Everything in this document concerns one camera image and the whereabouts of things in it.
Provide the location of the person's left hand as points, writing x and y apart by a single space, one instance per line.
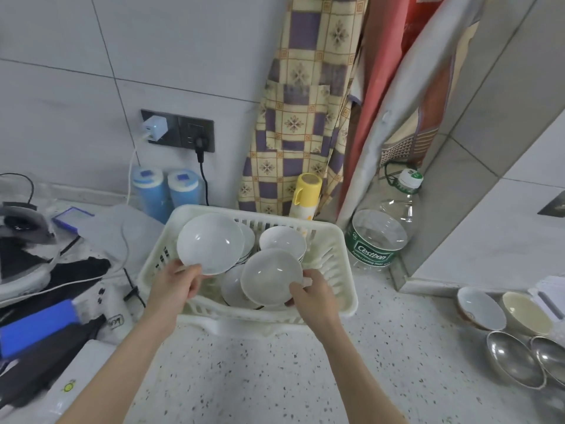
170 289

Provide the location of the orange patterned cloth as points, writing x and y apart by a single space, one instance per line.
423 123

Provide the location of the white box with green mark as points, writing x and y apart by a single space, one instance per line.
92 384

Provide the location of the blue white canister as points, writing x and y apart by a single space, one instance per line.
183 187
150 192

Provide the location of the person's right forearm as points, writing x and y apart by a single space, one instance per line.
353 379

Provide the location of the cream bowl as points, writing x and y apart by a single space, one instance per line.
527 313

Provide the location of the white bowl with brown outside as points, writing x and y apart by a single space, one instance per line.
481 306

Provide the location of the white plastic dish basket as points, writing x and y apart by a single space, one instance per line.
329 278

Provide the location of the large clear plastic water bottle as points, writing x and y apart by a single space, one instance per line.
379 236

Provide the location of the large white bowl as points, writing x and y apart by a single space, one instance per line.
209 242

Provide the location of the black flat device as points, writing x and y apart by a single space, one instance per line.
44 368

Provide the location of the person's right hand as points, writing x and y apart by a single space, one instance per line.
318 304

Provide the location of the person's right thumb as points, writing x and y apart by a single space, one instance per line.
299 287

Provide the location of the white black kitchen appliance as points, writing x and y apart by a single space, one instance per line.
26 256

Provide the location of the person's left forearm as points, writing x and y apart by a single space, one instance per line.
121 370

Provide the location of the chequered purple yellow apron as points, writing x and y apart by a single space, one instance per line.
304 105

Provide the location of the small blue rimmed white box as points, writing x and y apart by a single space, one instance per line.
73 217

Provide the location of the person's left thumb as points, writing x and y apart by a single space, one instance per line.
190 271

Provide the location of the white usb charger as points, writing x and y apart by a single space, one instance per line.
154 127

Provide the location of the steel bowl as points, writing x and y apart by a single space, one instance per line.
514 359
551 359

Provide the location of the yellow thermos bottle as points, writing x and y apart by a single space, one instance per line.
304 196

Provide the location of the black wall socket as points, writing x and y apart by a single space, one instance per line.
181 125

